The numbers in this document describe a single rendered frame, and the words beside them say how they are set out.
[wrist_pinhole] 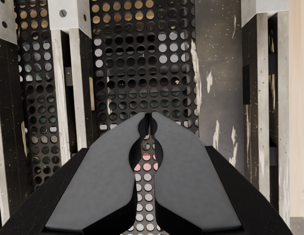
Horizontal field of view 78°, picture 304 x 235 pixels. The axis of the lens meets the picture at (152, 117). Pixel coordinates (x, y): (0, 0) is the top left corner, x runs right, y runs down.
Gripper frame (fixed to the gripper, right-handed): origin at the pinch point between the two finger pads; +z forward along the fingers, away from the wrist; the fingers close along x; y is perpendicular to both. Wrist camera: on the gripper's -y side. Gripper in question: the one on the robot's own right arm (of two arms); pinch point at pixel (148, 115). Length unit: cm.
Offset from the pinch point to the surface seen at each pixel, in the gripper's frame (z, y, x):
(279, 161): 16.8, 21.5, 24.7
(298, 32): 33.8, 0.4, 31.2
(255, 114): 22.2, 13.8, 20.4
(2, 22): 35.9, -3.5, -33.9
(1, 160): 19.0, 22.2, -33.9
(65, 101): 24.4, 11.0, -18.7
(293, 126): 24.3, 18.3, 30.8
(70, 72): 27.8, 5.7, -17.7
